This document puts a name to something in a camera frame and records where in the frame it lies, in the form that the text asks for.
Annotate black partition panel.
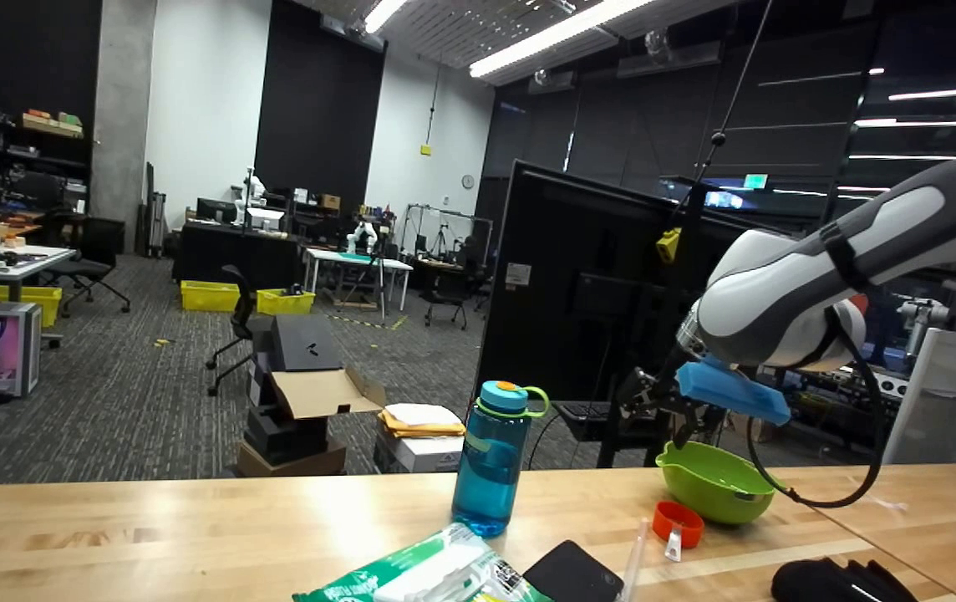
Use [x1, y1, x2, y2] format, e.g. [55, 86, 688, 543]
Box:
[474, 161, 791, 406]

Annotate green plastic bowl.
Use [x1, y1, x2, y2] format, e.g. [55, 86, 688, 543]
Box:
[655, 437, 779, 530]

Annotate white lab table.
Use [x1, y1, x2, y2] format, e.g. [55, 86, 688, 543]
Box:
[302, 244, 415, 320]

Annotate dark box with label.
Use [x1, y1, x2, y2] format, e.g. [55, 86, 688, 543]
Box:
[264, 313, 343, 375]

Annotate orange measuring cup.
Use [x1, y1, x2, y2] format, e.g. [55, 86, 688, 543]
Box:
[648, 499, 707, 563]

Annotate black folded cloth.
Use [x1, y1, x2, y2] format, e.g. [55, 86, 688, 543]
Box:
[770, 555, 919, 602]

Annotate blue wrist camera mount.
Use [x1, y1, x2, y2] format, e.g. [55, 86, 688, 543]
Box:
[672, 359, 795, 433]

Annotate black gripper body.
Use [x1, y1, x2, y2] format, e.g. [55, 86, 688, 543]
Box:
[660, 386, 731, 450]

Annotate black square wallet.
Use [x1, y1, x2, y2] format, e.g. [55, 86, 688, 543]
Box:
[521, 538, 629, 602]

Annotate black lab bench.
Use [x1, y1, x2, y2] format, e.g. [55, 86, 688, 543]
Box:
[170, 219, 306, 292]

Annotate grey flat panel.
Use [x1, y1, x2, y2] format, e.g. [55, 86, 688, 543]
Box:
[882, 323, 956, 466]

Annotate yellow paper tag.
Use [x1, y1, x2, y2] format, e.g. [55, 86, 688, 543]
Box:
[655, 224, 685, 264]

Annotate long ceiling light strip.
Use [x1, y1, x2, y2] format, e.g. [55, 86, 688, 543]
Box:
[469, 0, 655, 80]

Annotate blue water bottle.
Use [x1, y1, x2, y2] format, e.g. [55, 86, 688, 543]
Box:
[448, 379, 555, 543]

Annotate black office chair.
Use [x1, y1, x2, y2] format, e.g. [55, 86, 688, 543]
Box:
[52, 213, 133, 313]
[204, 260, 264, 397]

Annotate green wipes packet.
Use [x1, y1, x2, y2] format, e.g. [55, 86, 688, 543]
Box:
[292, 522, 555, 602]

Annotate short ceiling light strip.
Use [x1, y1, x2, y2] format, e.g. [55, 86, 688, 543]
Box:
[362, 0, 407, 38]

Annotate open cardboard box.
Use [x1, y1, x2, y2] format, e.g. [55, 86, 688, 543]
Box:
[268, 365, 387, 424]

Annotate yellow floor bin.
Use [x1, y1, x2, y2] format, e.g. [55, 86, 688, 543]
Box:
[177, 276, 243, 318]
[0, 281, 62, 330]
[254, 289, 316, 318]

